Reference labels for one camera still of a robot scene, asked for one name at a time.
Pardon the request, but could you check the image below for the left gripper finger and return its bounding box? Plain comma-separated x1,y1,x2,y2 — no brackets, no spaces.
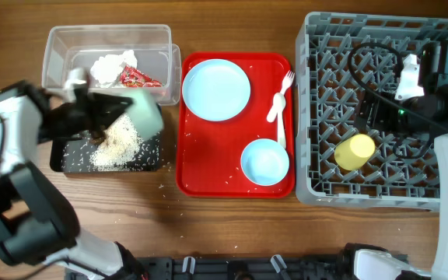
89,126,106,142
89,93,134,123

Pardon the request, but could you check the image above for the white napkin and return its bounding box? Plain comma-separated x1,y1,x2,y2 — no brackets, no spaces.
89,50,138,88

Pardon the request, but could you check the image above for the red snack wrapper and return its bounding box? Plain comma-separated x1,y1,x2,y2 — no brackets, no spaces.
119,65,163,88

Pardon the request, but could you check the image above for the green bowl with food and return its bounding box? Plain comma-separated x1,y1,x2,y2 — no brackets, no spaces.
124,89,164,141

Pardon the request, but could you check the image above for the yellow plastic cup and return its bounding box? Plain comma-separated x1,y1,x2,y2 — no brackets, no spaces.
334,134,376,170

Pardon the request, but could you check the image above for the white plastic fork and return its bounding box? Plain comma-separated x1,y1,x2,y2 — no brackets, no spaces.
276,71,295,149

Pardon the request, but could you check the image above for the white plastic spoon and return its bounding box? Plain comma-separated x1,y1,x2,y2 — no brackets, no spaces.
266,93,286,123

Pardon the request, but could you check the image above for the light blue plate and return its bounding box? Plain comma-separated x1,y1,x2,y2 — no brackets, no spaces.
182,59,251,122

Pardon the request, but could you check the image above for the light blue bowl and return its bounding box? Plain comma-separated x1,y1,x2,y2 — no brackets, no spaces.
240,138,290,187

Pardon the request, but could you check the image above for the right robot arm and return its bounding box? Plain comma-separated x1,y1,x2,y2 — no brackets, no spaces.
348,41,448,279

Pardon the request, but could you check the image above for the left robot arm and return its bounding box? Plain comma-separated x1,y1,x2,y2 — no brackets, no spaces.
0,79,156,279

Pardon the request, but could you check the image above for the grey dishwasher rack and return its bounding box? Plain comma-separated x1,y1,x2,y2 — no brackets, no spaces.
295,12,448,212

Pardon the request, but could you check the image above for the clear plastic waste bin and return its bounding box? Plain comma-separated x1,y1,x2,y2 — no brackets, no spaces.
41,24,181,106

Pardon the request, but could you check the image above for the spilled rice pile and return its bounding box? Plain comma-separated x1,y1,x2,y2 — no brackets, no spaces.
90,114,143,171

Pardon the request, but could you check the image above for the black plastic tray bin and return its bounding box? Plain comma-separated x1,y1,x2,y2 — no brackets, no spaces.
50,132,160,173

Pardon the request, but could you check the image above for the red serving tray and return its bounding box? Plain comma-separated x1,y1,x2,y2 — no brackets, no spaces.
176,52,296,198

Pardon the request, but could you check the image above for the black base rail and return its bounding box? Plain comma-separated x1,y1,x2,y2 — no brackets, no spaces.
139,254,338,280

